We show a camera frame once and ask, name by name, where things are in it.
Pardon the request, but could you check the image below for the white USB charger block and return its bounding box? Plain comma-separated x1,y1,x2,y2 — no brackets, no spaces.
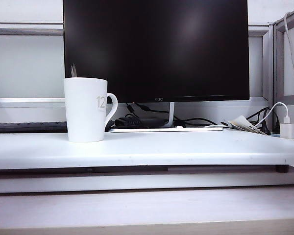
280,123,294,140

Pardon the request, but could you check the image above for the dark computer keyboard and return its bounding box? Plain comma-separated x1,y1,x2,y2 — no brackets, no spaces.
0,121,69,134

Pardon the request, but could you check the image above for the black monitor cable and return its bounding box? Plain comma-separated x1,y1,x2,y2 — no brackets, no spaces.
126,102,172,118

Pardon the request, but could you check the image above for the grey metal partition post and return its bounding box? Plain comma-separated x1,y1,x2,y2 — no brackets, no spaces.
268,21,285,134

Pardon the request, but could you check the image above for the black cable bundle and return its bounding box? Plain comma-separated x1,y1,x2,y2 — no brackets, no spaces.
246,107,272,135

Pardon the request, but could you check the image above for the black AOC computer monitor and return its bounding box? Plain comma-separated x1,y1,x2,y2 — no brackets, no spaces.
62,0,250,103

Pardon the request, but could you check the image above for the white hanging cable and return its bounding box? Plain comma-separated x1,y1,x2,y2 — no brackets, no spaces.
283,12,294,98

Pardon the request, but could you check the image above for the white USB charging cable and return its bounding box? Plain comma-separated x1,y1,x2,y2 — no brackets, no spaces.
253,102,291,129

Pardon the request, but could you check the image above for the folded paper booklet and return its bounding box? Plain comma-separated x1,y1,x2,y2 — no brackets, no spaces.
226,116,267,135

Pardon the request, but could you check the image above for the white mug with 12 print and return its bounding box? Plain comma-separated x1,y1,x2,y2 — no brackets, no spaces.
64,77,119,142

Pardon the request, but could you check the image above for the black adapter cable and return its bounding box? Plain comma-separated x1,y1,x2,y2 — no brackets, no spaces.
173,117,227,128

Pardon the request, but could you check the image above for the black power adapter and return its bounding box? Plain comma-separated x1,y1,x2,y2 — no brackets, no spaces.
115,117,168,128

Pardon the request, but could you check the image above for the white lower desk board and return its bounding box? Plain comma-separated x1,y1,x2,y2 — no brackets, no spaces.
0,171,294,194

